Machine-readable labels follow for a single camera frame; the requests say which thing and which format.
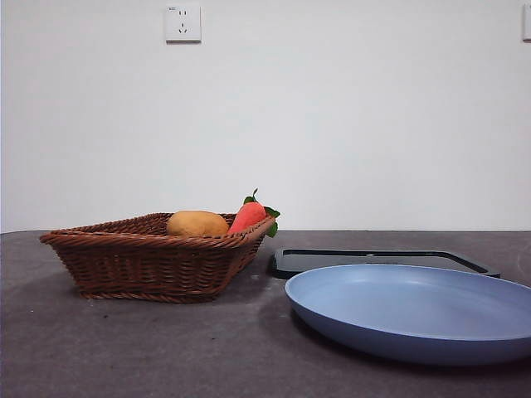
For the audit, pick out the blue round plate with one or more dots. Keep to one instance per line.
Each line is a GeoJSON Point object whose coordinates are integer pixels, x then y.
{"type": "Point", "coordinates": [398, 315]}

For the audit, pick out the brown wicker basket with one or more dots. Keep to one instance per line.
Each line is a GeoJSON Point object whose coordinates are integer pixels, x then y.
{"type": "Point", "coordinates": [141, 265]}

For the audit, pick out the yellow-brown potato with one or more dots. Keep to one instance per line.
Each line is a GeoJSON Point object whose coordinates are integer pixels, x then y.
{"type": "Point", "coordinates": [197, 224]}

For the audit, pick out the white wall plate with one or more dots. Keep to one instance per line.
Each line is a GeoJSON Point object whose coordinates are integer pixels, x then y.
{"type": "Point", "coordinates": [527, 22]}

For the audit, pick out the white wall socket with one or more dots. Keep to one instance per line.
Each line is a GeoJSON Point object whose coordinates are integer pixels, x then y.
{"type": "Point", "coordinates": [183, 24]}

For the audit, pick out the black rectangular tray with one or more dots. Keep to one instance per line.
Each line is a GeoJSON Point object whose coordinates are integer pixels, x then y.
{"type": "Point", "coordinates": [290, 265]}

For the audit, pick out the orange carrot with green leaves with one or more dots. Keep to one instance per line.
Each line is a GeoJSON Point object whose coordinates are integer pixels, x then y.
{"type": "Point", "coordinates": [248, 217]}

